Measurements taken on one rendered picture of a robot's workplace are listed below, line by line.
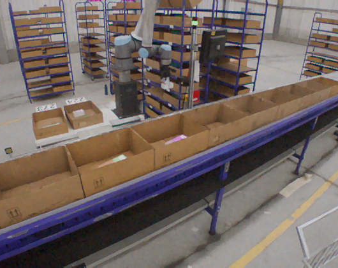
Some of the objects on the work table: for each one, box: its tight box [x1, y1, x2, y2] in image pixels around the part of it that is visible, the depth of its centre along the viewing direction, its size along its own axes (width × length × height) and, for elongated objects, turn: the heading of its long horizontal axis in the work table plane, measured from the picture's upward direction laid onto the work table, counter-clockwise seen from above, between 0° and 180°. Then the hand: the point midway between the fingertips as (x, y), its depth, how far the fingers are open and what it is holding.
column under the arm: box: [110, 78, 144, 119], centre depth 225 cm, size 26×26×33 cm
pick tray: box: [32, 107, 69, 140], centre depth 199 cm, size 28×38×10 cm
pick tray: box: [63, 100, 104, 130], centre depth 216 cm, size 28×38×10 cm
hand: (167, 84), depth 217 cm, fingers closed on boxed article, 6 cm apart
